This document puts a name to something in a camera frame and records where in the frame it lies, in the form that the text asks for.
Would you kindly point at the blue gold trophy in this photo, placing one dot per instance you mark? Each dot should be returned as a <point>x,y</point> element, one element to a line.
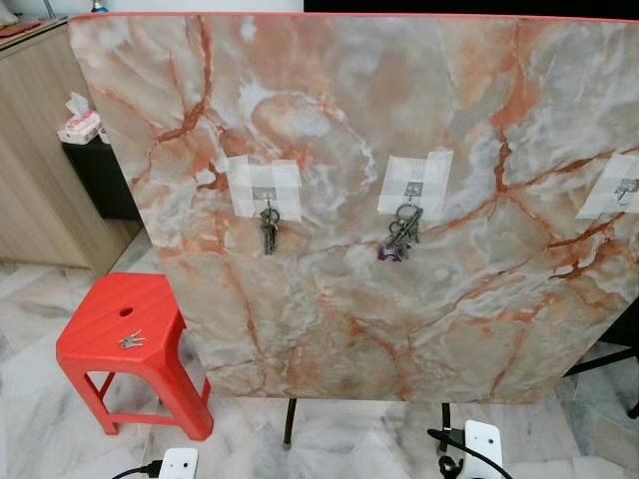
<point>98,5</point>

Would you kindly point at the marble pattern folding table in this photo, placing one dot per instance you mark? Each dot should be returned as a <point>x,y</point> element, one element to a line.
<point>349,130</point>

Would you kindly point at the black box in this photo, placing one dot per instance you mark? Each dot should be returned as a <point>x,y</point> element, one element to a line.
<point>100,180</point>

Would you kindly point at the black metal table leg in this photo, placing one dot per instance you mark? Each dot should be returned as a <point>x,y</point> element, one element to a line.
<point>444,414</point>
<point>289,419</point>
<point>599,361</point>

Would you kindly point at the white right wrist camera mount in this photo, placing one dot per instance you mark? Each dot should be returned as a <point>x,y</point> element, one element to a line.
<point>482,444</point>

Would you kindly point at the red plastic stool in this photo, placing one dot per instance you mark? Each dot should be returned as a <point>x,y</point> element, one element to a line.
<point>100,344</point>

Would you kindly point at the small silver keys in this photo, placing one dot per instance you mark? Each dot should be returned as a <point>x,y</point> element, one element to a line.
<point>131,340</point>

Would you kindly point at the light wooden cabinet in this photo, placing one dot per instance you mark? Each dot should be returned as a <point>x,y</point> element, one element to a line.
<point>30,150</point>

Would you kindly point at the taped adhesive wall hook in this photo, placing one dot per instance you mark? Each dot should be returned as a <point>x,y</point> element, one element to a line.
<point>611,188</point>
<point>245,180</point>
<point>409,172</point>

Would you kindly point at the dark key bunch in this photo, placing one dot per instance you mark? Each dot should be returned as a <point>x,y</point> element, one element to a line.
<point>270,232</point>

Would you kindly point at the key bunch with purple tag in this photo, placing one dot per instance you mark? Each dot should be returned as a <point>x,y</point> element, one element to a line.
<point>399,238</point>

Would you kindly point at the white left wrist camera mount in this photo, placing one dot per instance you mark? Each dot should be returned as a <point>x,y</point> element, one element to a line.
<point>180,465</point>

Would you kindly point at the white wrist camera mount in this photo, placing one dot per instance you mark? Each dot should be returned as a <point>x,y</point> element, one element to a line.
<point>482,444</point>
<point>180,465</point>

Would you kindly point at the pink tissue pack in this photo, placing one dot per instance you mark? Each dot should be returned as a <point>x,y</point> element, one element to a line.
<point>80,125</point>

